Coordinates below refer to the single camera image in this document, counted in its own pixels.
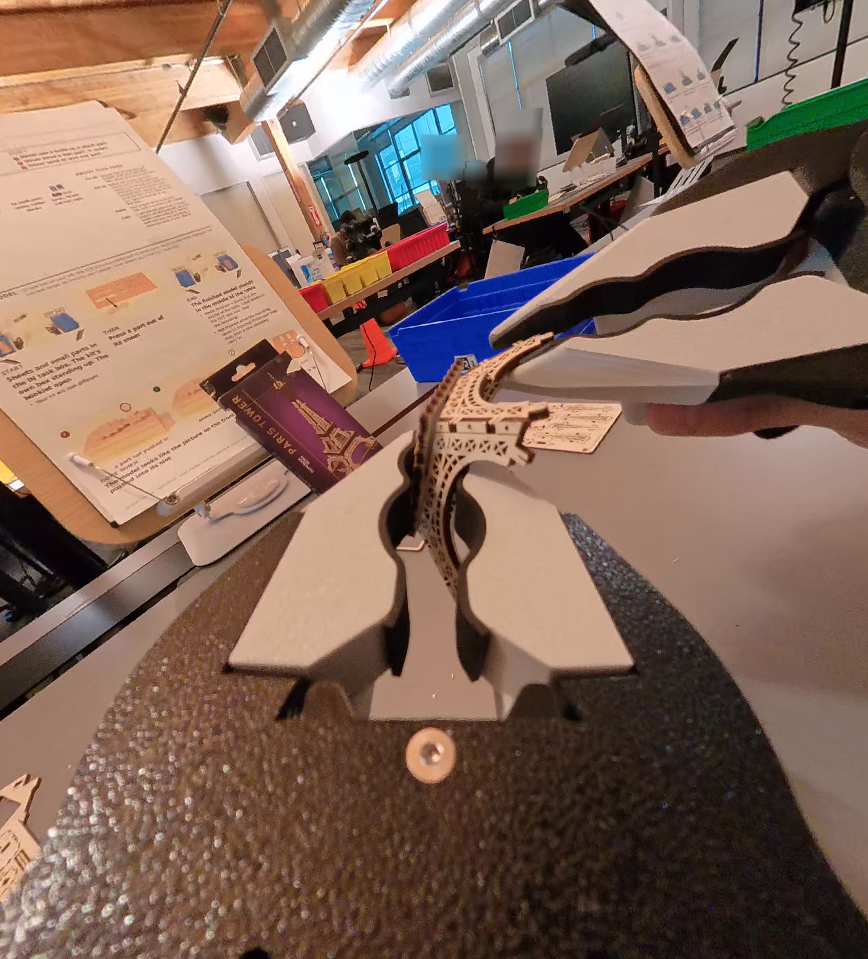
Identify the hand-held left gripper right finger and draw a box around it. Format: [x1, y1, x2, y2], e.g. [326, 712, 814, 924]
[452, 468, 636, 709]

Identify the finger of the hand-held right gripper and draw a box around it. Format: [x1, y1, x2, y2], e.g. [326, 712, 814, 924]
[496, 272, 868, 409]
[488, 169, 813, 352]

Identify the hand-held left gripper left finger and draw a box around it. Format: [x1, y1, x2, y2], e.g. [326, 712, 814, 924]
[226, 431, 424, 709]

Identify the wooden tower base model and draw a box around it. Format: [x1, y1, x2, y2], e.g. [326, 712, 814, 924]
[410, 332, 555, 600]

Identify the grey desk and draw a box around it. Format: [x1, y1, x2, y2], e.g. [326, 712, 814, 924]
[0, 360, 868, 959]

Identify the person's right hand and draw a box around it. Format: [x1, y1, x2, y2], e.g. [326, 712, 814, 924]
[644, 401, 868, 457]

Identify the small wooden laptop stand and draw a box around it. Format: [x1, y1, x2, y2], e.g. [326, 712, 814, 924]
[561, 129, 616, 173]

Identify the purple cardboard box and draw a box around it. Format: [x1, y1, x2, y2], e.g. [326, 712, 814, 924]
[199, 339, 384, 495]

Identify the black computer monitor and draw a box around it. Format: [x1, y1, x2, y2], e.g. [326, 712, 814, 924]
[546, 41, 639, 158]

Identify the long wooden parts sheet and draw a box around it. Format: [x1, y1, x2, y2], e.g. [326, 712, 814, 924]
[521, 401, 623, 457]

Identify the orange traffic cone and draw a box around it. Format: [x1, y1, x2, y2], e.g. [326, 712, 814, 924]
[359, 318, 398, 368]

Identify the blue plastic bin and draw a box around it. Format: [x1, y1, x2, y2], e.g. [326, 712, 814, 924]
[388, 251, 600, 385]

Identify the red plastic bin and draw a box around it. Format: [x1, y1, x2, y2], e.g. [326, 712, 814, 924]
[385, 225, 450, 271]

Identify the yellow plastic bin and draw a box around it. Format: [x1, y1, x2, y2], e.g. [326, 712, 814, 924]
[322, 251, 394, 304]

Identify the ceiling vent grille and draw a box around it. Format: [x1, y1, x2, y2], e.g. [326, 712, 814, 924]
[250, 26, 289, 87]

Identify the metal air duct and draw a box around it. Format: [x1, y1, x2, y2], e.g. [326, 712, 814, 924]
[243, 0, 435, 124]
[352, 0, 562, 94]

